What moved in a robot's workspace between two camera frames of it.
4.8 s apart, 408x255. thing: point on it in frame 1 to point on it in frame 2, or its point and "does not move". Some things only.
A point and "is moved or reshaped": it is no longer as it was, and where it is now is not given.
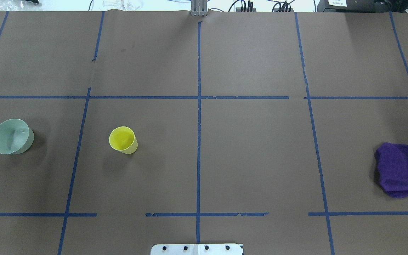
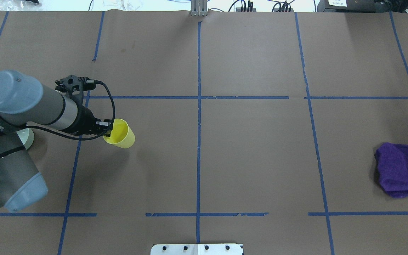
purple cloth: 397,170 does not move
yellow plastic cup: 123,139 is moved or reshaped
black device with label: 384,6 does not move
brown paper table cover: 258,128 does not move
